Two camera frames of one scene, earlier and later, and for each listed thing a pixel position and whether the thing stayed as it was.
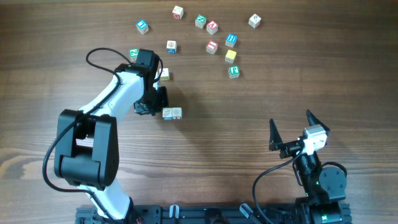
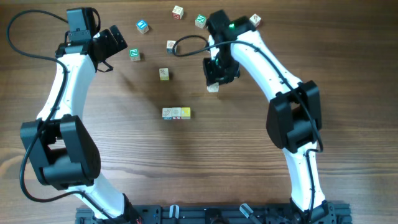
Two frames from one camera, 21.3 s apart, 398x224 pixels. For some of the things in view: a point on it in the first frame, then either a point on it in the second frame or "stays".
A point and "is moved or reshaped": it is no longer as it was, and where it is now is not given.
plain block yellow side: [165, 74] stays
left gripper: [140, 109] → [107, 36]
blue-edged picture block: [171, 46] stays
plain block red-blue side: [176, 113] stays
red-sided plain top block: [178, 12] stays
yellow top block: [230, 56] is moved or reshaped
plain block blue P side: [166, 113] stays
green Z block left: [133, 53] stays
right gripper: [288, 148] → [211, 77]
